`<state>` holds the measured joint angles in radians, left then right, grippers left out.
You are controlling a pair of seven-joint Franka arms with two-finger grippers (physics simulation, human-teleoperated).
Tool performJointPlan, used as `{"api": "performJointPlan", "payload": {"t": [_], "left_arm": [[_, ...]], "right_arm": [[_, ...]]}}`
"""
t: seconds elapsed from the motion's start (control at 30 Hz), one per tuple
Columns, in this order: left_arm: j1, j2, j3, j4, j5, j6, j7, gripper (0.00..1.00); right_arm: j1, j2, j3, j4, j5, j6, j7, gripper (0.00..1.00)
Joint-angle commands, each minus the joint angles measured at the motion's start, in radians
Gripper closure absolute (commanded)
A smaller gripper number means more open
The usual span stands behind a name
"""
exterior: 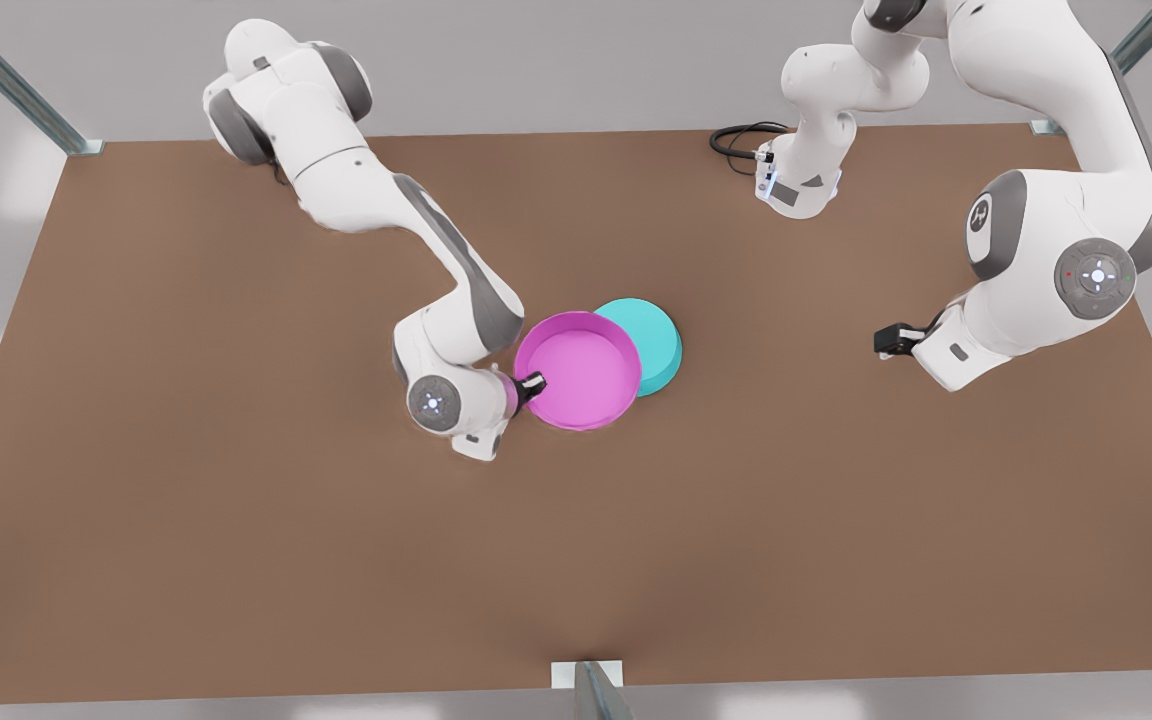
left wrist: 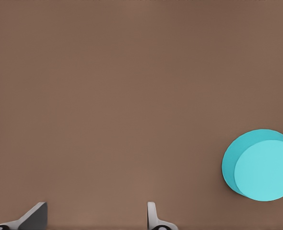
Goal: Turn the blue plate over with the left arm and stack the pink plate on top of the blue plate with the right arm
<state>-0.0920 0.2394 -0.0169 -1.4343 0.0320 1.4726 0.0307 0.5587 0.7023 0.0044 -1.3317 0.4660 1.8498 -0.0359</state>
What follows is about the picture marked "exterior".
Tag black cable loop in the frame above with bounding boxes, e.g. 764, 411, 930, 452
709, 122, 793, 179

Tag silver frame post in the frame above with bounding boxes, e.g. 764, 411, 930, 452
0, 0, 105, 157
1031, 0, 1152, 137
551, 660, 637, 720

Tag pink plate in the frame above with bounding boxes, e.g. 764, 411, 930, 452
514, 311, 643, 432

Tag blue plate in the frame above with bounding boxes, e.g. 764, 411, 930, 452
593, 297, 683, 398

